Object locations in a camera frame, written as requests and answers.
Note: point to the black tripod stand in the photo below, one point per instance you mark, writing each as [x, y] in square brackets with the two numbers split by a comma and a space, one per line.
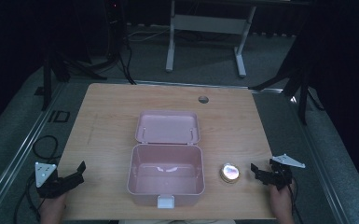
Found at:
[59, 67]
[298, 84]

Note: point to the person's left hand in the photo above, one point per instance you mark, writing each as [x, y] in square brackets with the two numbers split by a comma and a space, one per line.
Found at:
[53, 207]

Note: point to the person's right hand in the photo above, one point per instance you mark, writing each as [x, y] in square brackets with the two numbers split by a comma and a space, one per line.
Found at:
[281, 203]

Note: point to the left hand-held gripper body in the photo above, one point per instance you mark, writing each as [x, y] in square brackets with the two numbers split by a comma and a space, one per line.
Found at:
[46, 183]

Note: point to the pink plastic box with lid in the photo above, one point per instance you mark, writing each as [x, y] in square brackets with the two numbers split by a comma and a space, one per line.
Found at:
[167, 161]

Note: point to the dark computer tower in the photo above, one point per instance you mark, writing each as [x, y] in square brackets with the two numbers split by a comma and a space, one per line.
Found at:
[114, 28]

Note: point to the round gold tin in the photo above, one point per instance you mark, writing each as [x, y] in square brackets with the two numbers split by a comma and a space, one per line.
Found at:
[229, 173]

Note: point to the white metal desk frame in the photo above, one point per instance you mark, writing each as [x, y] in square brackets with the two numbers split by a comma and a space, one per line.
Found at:
[209, 23]

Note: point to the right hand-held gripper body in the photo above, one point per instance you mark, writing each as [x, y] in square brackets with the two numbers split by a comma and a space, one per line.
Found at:
[282, 174]

